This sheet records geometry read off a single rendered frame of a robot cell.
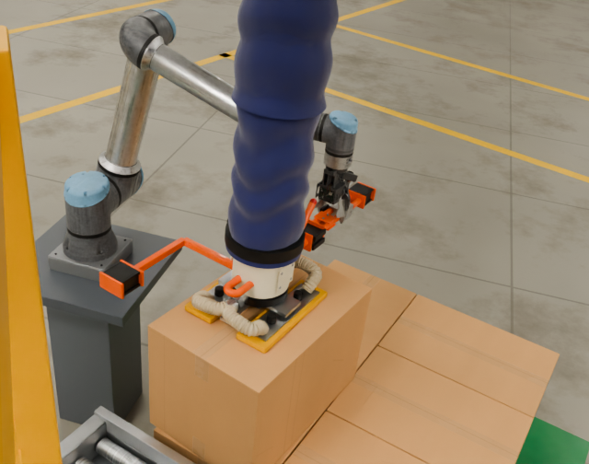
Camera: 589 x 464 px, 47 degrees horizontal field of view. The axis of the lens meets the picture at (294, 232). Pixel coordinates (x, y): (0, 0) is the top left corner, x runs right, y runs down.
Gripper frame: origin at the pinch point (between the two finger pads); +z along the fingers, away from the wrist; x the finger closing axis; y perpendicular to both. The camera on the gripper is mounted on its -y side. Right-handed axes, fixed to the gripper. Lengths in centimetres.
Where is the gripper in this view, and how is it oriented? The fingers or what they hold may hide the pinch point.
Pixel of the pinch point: (331, 214)
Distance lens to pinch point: 230.7
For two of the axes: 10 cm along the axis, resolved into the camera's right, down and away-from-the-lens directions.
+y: -5.5, 4.0, -7.3
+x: 8.3, 3.7, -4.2
